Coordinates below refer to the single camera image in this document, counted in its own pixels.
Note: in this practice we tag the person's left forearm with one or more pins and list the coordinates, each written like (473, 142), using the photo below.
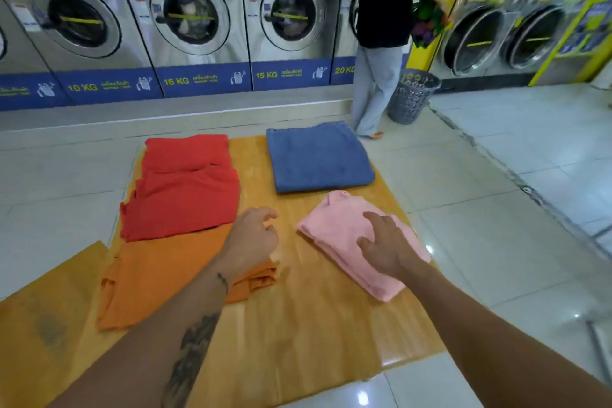
(162, 340)

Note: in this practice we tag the stacked steel dryer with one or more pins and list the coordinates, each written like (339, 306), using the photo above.
(473, 39)
(535, 37)

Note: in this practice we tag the person's left thumb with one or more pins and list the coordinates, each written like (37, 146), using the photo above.
(273, 238)

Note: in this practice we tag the orange garment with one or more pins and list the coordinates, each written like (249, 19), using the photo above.
(153, 274)

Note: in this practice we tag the blue poster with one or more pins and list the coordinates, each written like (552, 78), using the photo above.
(590, 27)

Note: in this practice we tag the grey plastic laundry basket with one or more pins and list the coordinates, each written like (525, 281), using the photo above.
(411, 97)

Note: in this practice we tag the person's left hand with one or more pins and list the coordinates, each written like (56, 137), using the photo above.
(248, 240)

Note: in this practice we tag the metal furniture leg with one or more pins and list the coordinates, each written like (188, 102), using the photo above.
(600, 350)

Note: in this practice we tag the folded blue towel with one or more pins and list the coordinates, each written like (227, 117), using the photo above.
(318, 156)

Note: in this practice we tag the person's right forearm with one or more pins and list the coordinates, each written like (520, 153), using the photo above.
(492, 345)

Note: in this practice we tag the bundle of colourful clothes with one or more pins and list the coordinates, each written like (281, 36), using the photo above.
(428, 23)

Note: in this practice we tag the red garment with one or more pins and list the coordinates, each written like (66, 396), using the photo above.
(181, 192)

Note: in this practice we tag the folded pink garment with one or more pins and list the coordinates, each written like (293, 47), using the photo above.
(334, 226)

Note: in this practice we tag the steel washing machine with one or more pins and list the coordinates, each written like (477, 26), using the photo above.
(191, 15)
(291, 15)
(81, 20)
(19, 68)
(345, 54)

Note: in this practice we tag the person's right thumb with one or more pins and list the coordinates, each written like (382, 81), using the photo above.
(367, 247)

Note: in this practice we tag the person's right hand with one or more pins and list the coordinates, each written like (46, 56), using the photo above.
(394, 250)

